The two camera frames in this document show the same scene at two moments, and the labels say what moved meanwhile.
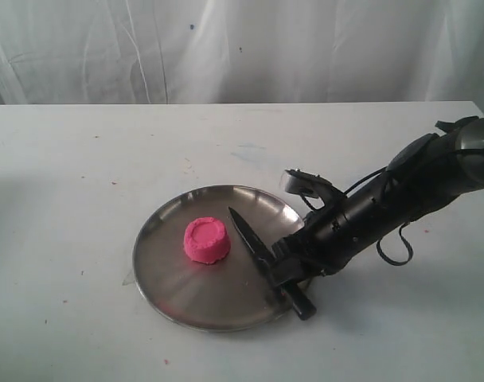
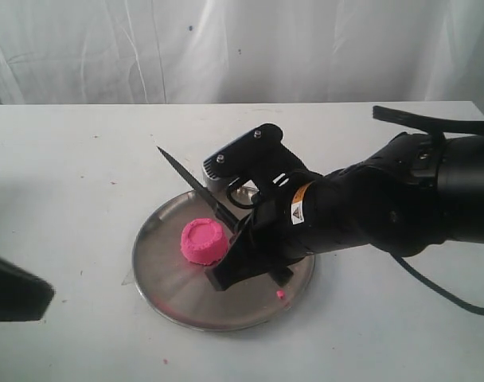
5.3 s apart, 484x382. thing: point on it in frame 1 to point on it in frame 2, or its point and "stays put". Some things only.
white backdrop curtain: [130, 52] stays put
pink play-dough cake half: [206, 240] stays put
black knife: [299, 301] to [282, 274]
